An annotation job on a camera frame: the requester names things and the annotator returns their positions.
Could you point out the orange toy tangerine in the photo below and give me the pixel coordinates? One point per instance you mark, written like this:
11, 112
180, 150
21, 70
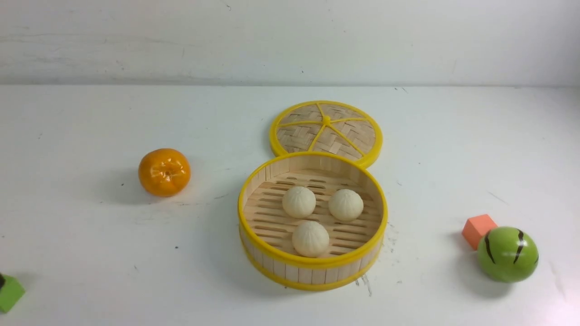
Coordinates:
164, 172

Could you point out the cream toy bun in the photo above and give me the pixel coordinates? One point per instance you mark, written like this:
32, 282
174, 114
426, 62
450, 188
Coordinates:
299, 202
346, 205
310, 239

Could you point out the green toy watermelon ball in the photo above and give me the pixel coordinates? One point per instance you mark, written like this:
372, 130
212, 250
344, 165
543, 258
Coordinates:
507, 254

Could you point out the orange wooden block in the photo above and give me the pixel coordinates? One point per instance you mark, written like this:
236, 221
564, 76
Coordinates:
476, 228

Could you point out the yellow woven steamer lid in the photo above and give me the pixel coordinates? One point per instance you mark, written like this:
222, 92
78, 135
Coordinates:
327, 127

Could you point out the yellow bamboo steamer tray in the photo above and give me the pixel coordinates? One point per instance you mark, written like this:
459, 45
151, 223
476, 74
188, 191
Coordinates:
266, 230

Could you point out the green wooden cube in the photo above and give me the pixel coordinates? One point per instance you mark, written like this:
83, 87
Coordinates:
11, 291

